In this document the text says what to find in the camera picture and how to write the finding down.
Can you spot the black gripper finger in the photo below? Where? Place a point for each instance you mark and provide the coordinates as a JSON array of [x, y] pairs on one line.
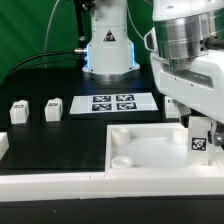
[[216, 134], [184, 113]]

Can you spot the white square tabletop tray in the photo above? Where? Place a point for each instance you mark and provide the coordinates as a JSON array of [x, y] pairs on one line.
[[142, 146]]

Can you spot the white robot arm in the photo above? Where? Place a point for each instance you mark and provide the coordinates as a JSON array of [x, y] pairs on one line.
[[187, 53]]

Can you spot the white AprilTag base sheet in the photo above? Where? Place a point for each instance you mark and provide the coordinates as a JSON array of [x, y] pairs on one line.
[[113, 103]]

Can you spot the white U-shaped obstacle fence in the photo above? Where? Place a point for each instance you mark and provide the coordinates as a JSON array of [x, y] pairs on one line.
[[194, 180]]

